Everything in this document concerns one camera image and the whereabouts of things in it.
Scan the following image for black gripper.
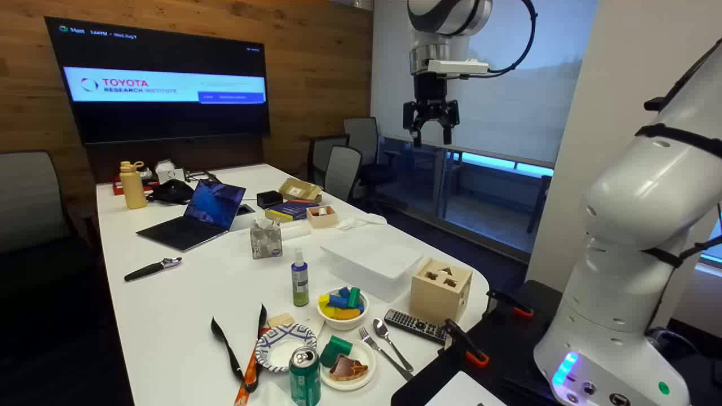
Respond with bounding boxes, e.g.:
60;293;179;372
402;72;461;149

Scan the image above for silver spoon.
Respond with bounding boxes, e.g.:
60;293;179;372
370;316;417;374

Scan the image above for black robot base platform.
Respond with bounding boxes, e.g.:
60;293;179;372
391;280;578;406

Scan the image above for white bowl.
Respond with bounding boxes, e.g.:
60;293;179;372
314;284;373;334

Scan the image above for dark office chair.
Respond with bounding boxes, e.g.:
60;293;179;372
342;115;395;190
322;144;366;204
307;133;349;188

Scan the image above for grey window blind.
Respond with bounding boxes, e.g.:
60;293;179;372
370;0;600;169

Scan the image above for small wooden tray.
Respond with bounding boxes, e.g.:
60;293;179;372
305;204;341;231

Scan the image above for tan cardboard box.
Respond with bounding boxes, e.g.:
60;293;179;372
274;176;325;206

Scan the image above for white plastic bin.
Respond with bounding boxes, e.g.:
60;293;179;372
317;222;429;304

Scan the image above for blue box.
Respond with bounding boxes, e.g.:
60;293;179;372
264;198;314;225

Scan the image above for wooden shape sorter cube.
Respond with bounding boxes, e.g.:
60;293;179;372
409;257;476;328

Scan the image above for black box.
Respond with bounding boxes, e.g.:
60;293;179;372
254;188;286;212

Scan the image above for black orange clamp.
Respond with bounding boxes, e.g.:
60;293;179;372
485;287;540;323
443;316;494;372

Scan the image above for black remote control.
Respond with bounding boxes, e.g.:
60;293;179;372
380;307;448;347

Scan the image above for green hand sanitizer bottle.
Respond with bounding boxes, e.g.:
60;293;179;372
288;248;312;310

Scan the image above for yellow toy block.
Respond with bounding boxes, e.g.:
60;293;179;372
316;293;367;323

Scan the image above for silver fork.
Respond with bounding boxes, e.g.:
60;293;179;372
357;326;415;384

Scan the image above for small tan block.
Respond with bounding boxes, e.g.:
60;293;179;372
264;312;297;329

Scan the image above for green plastic cup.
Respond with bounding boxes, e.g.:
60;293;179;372
317;334;355;371

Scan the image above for brown food piece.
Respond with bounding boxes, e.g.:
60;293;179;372
327;354;373;384

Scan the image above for black laptop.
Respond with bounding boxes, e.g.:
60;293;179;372
135;178;248;252

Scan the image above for small white device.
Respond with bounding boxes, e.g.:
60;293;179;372
150;159;188;184

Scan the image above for black cloth pouch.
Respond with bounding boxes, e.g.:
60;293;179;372
145;178;195;206

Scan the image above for white board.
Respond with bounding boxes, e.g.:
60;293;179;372
421;367;507;406

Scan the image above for blue patterned paper plate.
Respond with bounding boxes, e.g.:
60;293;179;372
253;321;321;374

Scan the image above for small white plate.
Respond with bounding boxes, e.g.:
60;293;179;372
317;342;376;396

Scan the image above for green soda can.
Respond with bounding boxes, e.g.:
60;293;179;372
286;345;325;406

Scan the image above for yellow water bottle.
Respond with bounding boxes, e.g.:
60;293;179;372
116;159;150;212

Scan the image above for black marker pen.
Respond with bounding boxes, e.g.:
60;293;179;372
121;256;184;284

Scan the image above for black orange kitchen tongs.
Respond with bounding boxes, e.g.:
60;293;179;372
208;303;270;406

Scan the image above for grey office chair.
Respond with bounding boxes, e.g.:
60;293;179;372
0;149;94;303

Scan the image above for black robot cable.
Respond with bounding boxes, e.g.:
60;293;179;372
480;0;722;334

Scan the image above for wall mounted TV screen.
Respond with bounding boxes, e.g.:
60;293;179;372
44;17;273;148

